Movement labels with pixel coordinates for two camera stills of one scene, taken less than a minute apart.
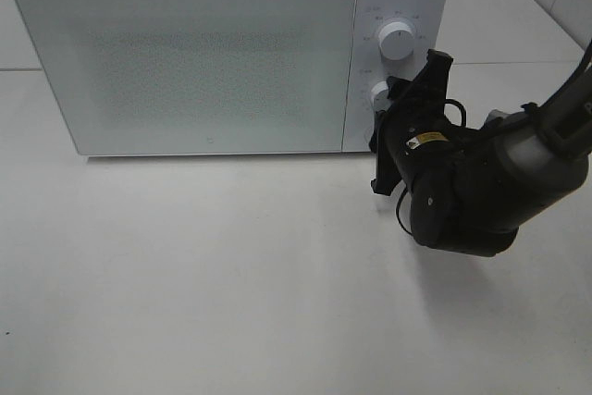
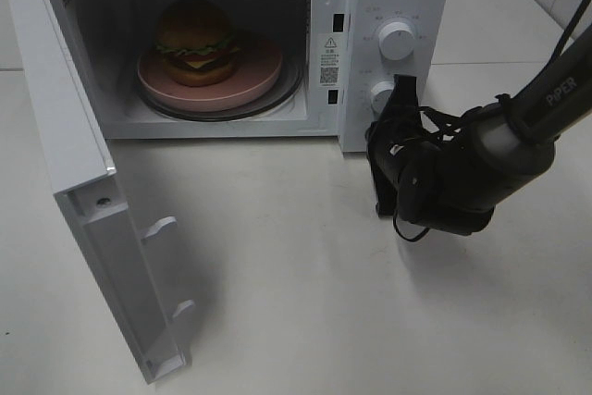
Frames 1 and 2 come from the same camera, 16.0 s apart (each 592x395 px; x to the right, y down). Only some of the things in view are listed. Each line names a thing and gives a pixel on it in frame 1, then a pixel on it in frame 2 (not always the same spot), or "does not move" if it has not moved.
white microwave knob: [396, 40] does not move
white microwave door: [244, 60] → [84, 180]
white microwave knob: [379, 96] does not move
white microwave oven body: [203, 53] does not move
